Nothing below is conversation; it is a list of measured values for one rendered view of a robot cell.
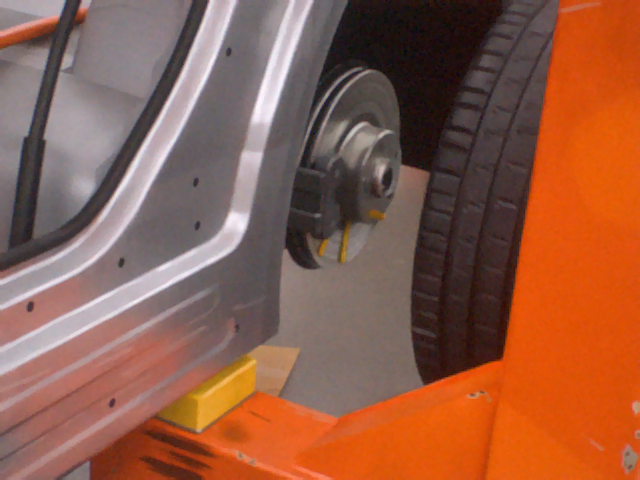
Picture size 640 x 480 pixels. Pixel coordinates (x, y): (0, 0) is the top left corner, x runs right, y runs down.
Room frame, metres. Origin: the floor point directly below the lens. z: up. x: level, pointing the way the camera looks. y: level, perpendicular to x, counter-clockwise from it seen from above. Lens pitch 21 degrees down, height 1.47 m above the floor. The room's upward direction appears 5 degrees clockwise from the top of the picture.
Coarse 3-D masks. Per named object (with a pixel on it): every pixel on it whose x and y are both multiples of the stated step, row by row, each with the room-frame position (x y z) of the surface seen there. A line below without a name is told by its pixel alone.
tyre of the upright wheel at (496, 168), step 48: (528, 0) 1.76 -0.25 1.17; (480, 48) 1.68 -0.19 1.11; (528, 48) 1.66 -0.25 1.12; (480, 96) 1.61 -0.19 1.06; (528, 96) 1.60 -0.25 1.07; (480, 144) 1.57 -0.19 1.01; (528, 144) 1.55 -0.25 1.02; (432, 192) 1.57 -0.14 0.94; (480, 192) 1.54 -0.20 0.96; (528, 192) 1.52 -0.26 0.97; (432, 240) 1.55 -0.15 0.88; (480, 240) 1.53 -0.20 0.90; (432, 288) 1.54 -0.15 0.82; (480, 288) 1.51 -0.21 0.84; (432, 336) 1.56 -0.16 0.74; (480, 336) 1.52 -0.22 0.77
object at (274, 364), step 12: (264, 348) 2.96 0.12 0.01; (276, 348) 2.96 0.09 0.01; (288, 348) 2.96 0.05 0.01; (264, 360) 2.89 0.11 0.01; (276, 360) 2.89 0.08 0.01; (288, 360) 2.90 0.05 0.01; (264, 372) 2.82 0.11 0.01; (276, 372) 2.83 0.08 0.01; (288, 372) 2.83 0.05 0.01; (264, 384) 2.75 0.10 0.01; (276, 384) 2.76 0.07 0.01; (276, 396) 2.68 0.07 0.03
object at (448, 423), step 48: (432, 384) 1.34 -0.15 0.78; (480, 384) 1.26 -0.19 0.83; (144, 432) 1.37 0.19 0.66; (192, 432) 1.35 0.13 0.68; (240, 432) 1.36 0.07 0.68; (288, 432) 1.37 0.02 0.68; (336, 432) 1.34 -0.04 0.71; (384, 432) 1.25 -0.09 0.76; (432, 432) 1.22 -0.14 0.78; (480, 432) 1.20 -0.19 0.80
